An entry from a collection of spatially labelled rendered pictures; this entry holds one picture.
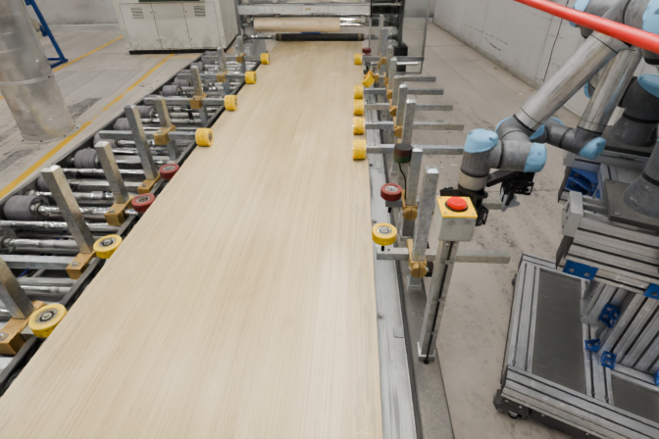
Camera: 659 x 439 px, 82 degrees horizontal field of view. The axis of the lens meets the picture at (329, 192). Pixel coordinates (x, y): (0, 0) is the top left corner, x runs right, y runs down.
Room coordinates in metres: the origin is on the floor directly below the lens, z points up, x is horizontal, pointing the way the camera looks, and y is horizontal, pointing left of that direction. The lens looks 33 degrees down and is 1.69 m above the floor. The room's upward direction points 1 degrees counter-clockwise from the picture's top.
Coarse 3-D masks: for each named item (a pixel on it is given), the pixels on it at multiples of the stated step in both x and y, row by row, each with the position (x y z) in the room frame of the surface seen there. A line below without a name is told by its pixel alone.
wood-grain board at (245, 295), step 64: (320, 64) 2.98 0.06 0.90; (256, 128) 1.78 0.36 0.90; (320, 128) 1.77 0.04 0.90; (192, 192) 1.20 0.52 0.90; (256, 192) 1.19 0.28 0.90; (320, 192) 1.19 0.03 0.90; (128, 256) 0.85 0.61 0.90; (192, 256) 0.85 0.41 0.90; (256, 256) 0.84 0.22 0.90; (320, 256) 0.84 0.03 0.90; (64, 320) 0.62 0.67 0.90; (128, 320) 0.62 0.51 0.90; (192, 320) 0.61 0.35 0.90; (256, 320) 0.61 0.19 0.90; (320, 320) 0.61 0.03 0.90; (64, 384) 0.45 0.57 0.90; (128, 384) 0.45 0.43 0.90; (192, 384) 0.45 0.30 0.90; (256, 384) 0.45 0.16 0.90; (320, 384) 0.45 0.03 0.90
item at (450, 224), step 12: (444, 204) 0.65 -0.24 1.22; (468, 204) 0.65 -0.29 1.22; (444, 216) 0.61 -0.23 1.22; (456, 216) 0.61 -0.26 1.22; (468, 216) 0.61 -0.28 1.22; (444, 228) 0.61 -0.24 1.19; (456, 228) 0.61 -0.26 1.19; (468, 228) 0.61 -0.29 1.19; (444, 240) 0.61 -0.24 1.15; (456, 240) 0.61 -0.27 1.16; (468, 240) 0.61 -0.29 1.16
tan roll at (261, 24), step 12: (252, 24) 3.81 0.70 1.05; (264, 24) 3.76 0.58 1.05; (276, 24) 3.76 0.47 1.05; (288, 24) 3.75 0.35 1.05; (300, 24) 3.74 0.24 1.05; (312, 24) 3.73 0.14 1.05; (324, 24) 3.73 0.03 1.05; (336, 24) 3.72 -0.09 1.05; (348, 24) 3.76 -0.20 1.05; (360, 24) 3.75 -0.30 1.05
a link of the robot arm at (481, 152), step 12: (480, 132) 0.89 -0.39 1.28; (492, 132) 0.88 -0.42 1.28; (468, 144) 0.87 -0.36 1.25; (480, 144) 0.85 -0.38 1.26; (492, 144) 0.85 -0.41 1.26; (468, 156) 0.86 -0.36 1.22; (480, 156) 0.85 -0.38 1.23; (492, 156) 0.84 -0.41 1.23; (468, 168) 0.86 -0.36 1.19; (480, 168) 0.85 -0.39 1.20; (492, 168) 0.85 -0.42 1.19
